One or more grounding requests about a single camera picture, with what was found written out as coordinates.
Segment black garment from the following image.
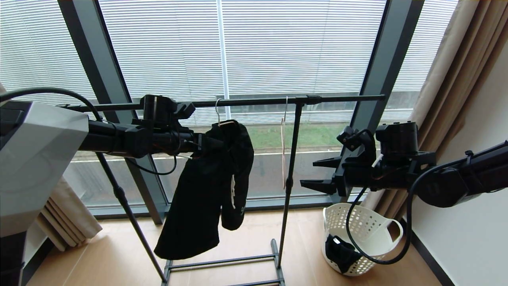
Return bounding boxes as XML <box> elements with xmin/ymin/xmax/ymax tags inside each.
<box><xmin>324</xmin><ymin>234</ymin><xmax>363</xmax><ymax>274</ymax></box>

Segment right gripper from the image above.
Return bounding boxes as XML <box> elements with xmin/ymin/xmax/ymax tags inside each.
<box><xmin>300</xmin><ymin>156</ymin><xmax>398</xmax><ymax>196</ymax></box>

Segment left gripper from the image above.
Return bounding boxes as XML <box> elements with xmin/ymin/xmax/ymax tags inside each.
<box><xmin>158</xmin><ymin>130</ymin><xmax>208</xmax><ymax>156</ymax></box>

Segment black clothes rack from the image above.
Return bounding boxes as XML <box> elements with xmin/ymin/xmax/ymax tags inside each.
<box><xmin>59</xmin><ymin>94</ymin><xmax>386</xmax><ymax>286</ymax></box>

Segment window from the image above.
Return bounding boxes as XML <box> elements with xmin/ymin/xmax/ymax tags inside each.
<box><xmin>0</xmin><ymin>0</ymin><xmax>460</xmax><ymax>226</ymax></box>

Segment pink clothes hanger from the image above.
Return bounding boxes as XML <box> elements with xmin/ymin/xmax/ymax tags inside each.
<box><xmin>214</xmin><ymin>98</ymin><xmax>237</xmax><ymax>127</ymax></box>
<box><xmin>280</xmin><ymin>97</ymin><xmax>289</xmax><ymax>189</ymax></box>

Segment black shorts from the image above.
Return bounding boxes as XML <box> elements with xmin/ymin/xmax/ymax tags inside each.
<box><xmin>154</xmin><ymin>119</ymin><xmax>255</xmax><ymax>261</ymax></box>

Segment black cable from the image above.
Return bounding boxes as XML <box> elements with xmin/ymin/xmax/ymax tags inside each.
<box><xmin>344</xmin><ymin>128</ymin><xmax>473</xmax><ymax>266</ymax></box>
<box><xmin>0</xmin><ymin>87</ymin><xmax>178</xmax><ymax>176</ymax></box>

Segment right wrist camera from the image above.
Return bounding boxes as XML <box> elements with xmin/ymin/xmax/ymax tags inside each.
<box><xmin>336</xmin><ymin>126</ymin><xmax>376</xmax><ymax>153</ymax></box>

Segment white laundry basket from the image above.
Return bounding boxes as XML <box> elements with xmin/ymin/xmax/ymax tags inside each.
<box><xmin>321</xmin><ymin>202</ymin><xmax>404</xmax><ymax>277</ymax></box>

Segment beige curtain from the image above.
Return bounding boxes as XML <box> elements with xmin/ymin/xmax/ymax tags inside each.
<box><xmin>0</xmin><ymin>81</ymin><xmax>103</xmax><ymax>252</ymax></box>
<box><xmin>358</xmin><ymin>0</ymin><xmax>508</xmax><ymax>220</ymax></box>

